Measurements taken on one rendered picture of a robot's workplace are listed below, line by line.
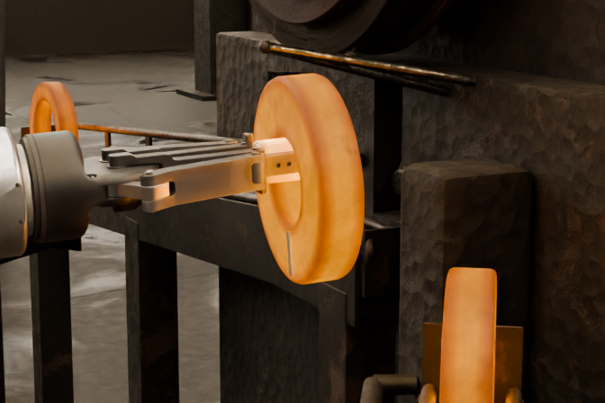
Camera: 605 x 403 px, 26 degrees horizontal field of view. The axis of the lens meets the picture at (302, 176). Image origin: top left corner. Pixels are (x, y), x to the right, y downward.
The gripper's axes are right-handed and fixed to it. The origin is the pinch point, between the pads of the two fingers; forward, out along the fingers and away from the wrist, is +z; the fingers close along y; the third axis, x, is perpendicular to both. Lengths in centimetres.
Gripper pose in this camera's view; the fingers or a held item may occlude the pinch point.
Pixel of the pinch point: (302, 156)
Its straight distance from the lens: 96.1
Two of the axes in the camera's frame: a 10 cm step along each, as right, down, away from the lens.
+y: 3.4, 1.7, -9.2
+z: 9.4, -1.2, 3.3
